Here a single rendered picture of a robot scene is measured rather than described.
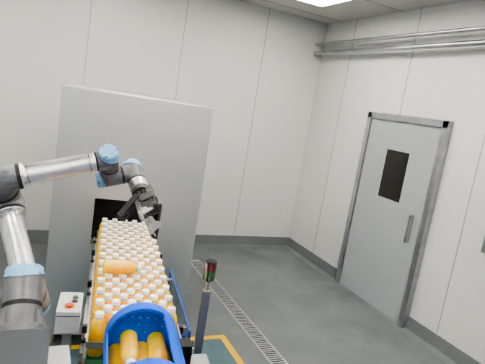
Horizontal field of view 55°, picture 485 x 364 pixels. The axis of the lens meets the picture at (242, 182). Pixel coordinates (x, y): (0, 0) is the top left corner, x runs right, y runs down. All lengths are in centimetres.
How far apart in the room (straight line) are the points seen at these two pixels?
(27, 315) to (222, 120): 519
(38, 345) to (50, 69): 473
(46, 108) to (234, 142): 248
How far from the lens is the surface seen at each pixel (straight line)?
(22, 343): 155
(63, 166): 183
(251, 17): 663
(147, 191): 190
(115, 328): 198
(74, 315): 215
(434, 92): 531
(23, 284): 160
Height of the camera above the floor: 206
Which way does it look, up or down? 9 degrees down
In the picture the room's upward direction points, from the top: 9 degrees clockwise
